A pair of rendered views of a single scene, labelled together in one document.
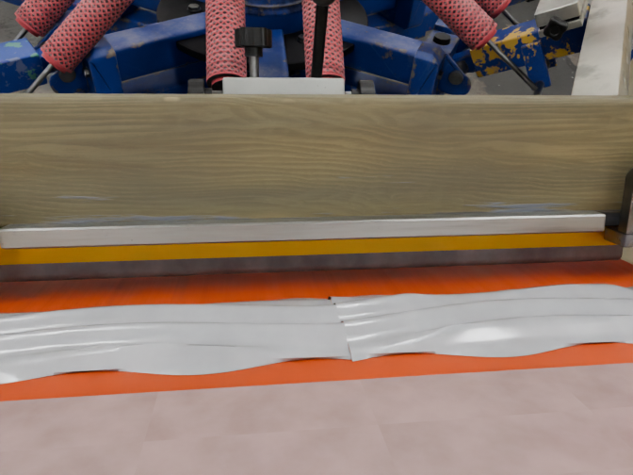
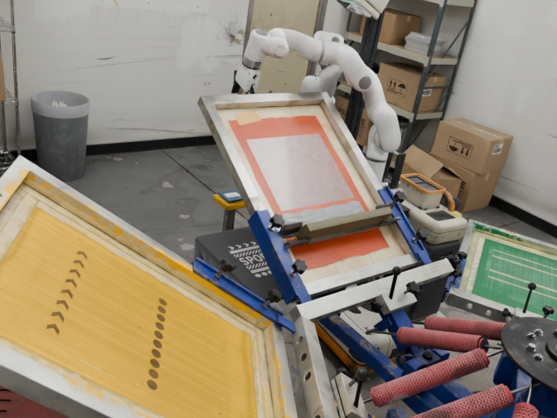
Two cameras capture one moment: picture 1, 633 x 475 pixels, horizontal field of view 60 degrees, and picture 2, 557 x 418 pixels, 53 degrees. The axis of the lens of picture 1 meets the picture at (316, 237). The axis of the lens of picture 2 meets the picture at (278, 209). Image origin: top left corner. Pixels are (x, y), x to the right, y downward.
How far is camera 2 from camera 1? 201 cm
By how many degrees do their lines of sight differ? 103
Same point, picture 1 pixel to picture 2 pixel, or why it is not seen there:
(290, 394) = (324, 201)
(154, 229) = not seen: hidden behind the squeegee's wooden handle
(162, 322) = (343, 210)
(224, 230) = not seen: hidden behind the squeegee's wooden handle
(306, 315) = (330, 215)
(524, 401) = (305, 201)
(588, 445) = (300, 195)
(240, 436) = (325, 195)
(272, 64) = (457, 388)
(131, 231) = not seen: hidden behind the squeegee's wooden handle
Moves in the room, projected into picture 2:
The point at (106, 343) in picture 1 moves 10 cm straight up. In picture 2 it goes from (346, 207) to (351, 182)
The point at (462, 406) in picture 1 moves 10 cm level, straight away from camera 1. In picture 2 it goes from (310, 200) to (308, 211)
